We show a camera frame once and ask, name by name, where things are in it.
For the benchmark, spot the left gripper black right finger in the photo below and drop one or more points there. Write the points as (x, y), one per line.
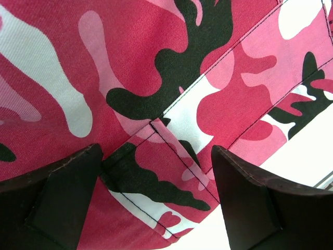
(262, 210)

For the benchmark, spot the pink camouflage trousers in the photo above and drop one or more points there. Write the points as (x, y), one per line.
(157, 84)

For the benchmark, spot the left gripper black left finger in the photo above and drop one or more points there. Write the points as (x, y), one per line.
(46, 208)

